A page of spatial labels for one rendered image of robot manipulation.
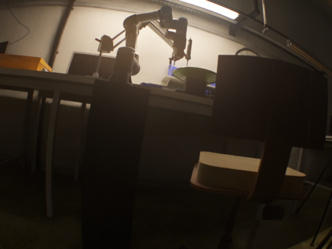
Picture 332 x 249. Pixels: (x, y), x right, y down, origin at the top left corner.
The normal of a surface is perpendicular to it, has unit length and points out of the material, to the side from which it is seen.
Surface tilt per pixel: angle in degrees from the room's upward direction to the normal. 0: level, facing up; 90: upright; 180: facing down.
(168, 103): 90
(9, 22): 90
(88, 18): 90
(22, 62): 94
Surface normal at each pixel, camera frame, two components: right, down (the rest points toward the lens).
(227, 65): -0.48, -0.08
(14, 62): 0.34, 0.11
